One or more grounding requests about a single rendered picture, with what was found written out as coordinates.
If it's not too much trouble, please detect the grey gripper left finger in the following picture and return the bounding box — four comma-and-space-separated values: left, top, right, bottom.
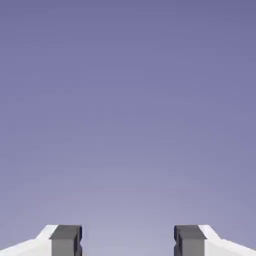
0, 224, 83, 256

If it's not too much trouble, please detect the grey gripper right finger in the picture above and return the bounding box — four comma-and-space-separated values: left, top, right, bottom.
173, 224, 256, 256

